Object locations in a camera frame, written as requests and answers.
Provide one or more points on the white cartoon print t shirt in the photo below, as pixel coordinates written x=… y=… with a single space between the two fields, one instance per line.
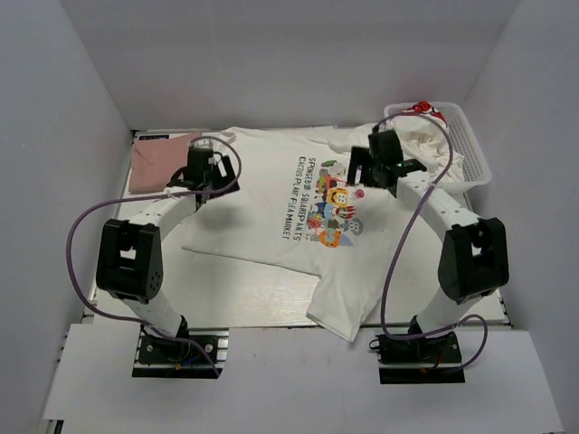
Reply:
x=294 y=210

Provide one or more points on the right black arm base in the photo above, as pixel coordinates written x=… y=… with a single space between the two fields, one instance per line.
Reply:
x=422 y=361

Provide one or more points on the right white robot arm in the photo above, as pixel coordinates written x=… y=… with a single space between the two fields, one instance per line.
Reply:
x=474 y=254

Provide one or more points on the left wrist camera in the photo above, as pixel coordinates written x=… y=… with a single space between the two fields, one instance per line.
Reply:
x=202 y=152

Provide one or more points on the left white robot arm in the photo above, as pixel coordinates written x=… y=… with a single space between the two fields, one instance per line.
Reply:
x=130 y=263

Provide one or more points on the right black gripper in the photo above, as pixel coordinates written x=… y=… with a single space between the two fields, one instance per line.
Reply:
x=360 y=156

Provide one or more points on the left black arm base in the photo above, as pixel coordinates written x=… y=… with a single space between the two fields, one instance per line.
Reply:
x=157 y=358

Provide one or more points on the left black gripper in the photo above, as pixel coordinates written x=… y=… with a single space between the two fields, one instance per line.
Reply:
x=227 y=165

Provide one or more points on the white plastic basket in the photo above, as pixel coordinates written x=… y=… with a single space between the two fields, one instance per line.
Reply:
x=469 y=167

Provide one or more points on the folded pink t shirt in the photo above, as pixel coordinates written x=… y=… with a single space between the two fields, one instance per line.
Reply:
x=155 y=160

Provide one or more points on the white red print t shirt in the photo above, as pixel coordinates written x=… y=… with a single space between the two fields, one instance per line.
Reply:
x=420 y=130

